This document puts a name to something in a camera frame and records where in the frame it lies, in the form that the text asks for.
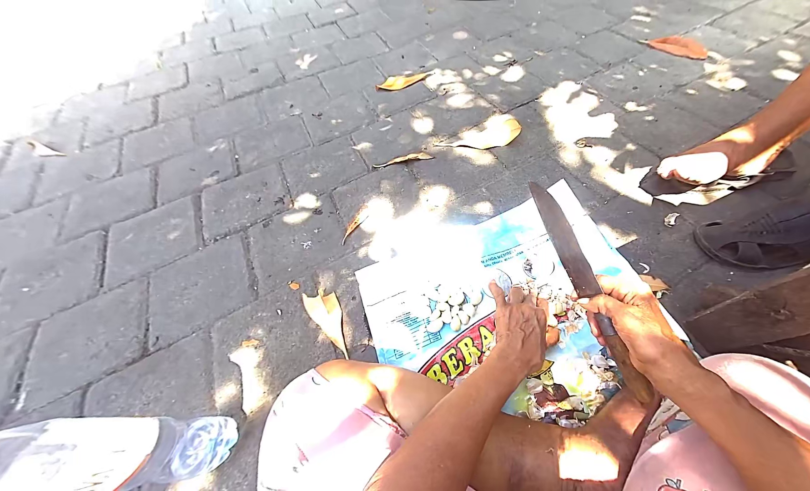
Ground person's right hand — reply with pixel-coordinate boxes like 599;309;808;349
577;275;685;383

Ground person's left hand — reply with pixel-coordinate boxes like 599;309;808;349
488;280;560;377

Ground large knife with wooden handle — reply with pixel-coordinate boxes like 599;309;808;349
528;180;654;405

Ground person's left forearm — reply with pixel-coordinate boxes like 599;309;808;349
365;349;542;491

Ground person's right forearm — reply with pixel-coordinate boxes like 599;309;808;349
644;344;810;491

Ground pile of garlic skins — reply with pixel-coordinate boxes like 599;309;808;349
517;351;624;429

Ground pile of peeled garlic cloves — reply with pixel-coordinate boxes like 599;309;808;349
424;283;484;334

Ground black sandal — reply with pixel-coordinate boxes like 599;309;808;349
639;150;797;206
693;206;810;271

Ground person's legs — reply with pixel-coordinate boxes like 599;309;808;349
257;353;810;491

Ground printed white sack sheet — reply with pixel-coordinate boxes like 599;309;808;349
355;179;702;429

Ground brown wooden bench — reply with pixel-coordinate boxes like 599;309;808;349
684;244;810;396

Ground large pale yellow leaf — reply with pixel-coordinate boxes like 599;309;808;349
435;114;523;150

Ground curled brown dry leaf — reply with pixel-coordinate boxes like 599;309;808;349
341;205;372;246

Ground narrow brown dry leaf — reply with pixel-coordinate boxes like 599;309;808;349
372;152;435;169

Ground broad pale dry leaf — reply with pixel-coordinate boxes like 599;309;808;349
302;289;350;360

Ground yellow dry leaf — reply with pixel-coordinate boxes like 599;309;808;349
376;71;433;91

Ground orange-brown dry leaf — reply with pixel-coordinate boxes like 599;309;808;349
640;35;709;61

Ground clear plastic bottle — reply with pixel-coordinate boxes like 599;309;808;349
0;416;240;491

